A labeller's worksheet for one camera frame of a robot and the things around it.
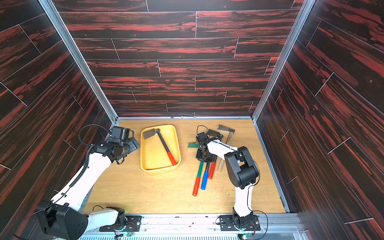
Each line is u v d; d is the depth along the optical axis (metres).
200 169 0.92
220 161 0.96
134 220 0.75
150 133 1.07
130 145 0.72
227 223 0.73
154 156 0.98
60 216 0.38
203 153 0.83
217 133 1.07
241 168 0.51
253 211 0.63
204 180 0.87
